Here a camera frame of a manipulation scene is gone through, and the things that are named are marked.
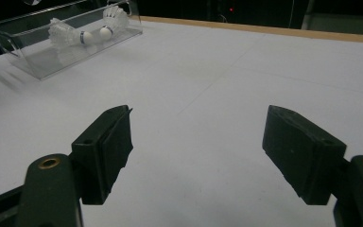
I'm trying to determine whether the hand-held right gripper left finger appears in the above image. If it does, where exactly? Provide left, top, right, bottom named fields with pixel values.
left=71, top=104, right=134, bottom=206

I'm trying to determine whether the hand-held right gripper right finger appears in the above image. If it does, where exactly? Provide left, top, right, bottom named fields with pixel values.
left=261, top=104, right=348, bottom=206

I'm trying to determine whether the clear plastic box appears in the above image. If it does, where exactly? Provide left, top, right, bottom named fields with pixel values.
left=0, top=0, right=144, bottom=81

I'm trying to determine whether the white shuttlecock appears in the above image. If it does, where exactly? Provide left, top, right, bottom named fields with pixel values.
left=47, top=17, right=95, bottom=48
left=98, top=5, right=130, bottom=42

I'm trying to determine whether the white table cover sheet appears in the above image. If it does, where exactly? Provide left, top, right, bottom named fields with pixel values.
left=0, top=18, right=363, bottom=227

